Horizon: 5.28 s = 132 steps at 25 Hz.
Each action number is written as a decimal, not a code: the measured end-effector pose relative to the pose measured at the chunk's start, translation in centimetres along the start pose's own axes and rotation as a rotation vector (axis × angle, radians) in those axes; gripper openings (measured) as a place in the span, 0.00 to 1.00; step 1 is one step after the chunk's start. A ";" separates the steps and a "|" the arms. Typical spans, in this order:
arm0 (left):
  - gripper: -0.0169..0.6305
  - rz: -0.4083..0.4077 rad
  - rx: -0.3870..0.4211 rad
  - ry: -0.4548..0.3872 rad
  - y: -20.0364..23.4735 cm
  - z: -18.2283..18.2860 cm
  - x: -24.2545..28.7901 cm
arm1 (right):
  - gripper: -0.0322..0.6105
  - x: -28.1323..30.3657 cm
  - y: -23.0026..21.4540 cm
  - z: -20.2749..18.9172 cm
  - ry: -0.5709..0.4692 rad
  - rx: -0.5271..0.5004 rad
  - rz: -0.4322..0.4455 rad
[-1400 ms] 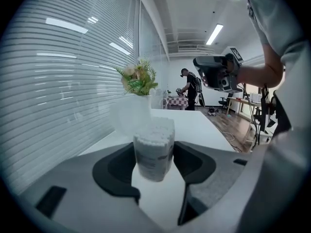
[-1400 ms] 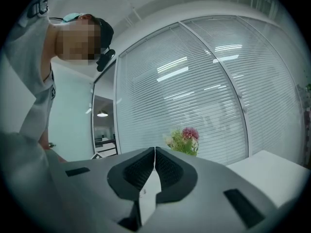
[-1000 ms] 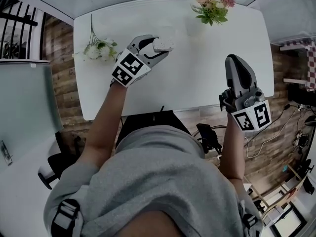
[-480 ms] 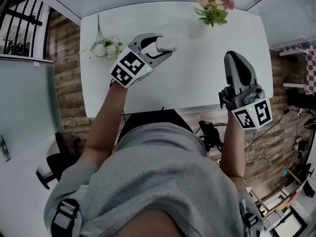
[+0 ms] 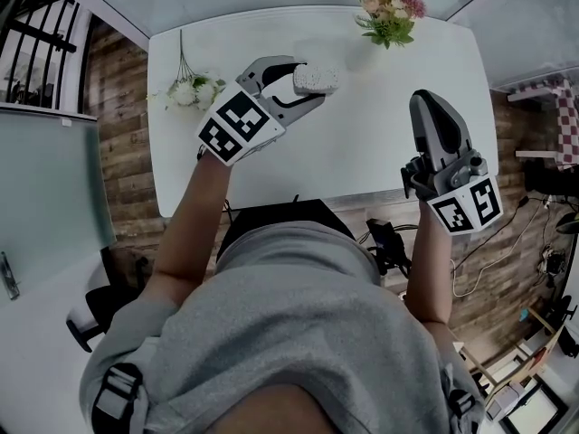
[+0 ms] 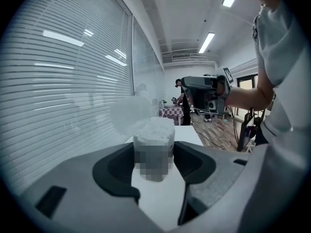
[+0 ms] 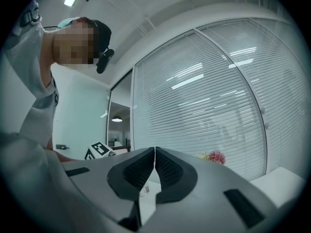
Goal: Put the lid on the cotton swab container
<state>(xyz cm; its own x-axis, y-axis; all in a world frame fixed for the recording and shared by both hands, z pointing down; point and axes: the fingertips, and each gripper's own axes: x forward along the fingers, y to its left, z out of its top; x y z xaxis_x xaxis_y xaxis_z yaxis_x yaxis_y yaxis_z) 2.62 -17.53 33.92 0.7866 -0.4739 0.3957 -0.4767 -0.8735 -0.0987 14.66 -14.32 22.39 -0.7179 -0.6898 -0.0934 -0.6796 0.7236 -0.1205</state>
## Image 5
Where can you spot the white artificial flower sprig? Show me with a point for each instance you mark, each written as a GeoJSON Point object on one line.
{"type": "Point", "coordinates": [185, 91]}

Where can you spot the pink checkered tablecloth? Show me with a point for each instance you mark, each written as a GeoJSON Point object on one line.
{"type": "Point", "coordinates": [567, 125]}

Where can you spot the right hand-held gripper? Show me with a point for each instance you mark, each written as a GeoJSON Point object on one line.
{"type": "Point", "coordinates": [466, 201]}

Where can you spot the frosted glass partition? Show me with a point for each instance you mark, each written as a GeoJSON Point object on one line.
{"type": "Point", "coordinates": [50, 197]}

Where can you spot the person's grey t-shirt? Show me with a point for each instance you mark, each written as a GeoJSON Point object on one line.
{"type": "Point", "coordinates": [280, 323]}

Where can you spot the black metal railing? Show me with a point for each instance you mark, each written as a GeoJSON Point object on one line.
{"type": "Point", "coordinates": [40, 34]}

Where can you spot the person's left forearm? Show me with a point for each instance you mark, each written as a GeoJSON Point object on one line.
{"type": "Point", "coordinates": [194, 224]}

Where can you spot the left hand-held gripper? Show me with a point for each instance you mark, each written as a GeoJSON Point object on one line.
{"type": "Point", "coordinates": [240, 125]}

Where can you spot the person's right forearm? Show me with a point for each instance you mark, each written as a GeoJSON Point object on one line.
{"type": "Point", "coordinates": [429, 265]}

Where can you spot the small metal bracket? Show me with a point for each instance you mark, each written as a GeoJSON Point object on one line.
{"type": "Point", "coordinates": [10, 276]}

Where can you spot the pink and yellow flower bouquet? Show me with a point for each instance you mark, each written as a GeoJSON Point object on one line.
{"type": "Point", "coordinates": [391, 12]}

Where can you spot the person's head and neck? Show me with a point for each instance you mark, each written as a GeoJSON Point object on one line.
{"type": "Point", "coordinates": [276, 412]}

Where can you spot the checkered cloth table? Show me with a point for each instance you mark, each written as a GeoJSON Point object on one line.
{"type": "Point", "coordinates": [538, 91]}

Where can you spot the white appliance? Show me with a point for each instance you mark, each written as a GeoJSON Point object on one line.
{"type": "Point", "coordinates": [500, 402]}

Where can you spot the black chair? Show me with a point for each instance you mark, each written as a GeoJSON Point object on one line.
{"type": "Point", "coordinates": [101, 305]}
{"type": "Point", "coordinates": [549, 179]}

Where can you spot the person's black trousers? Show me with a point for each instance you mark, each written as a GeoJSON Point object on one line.
{"type": "Point", "coordinates": [280, 215]}

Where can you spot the black power box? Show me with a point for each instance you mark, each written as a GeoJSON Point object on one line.
{"type": "Point", "coordinates": [384, 238]}

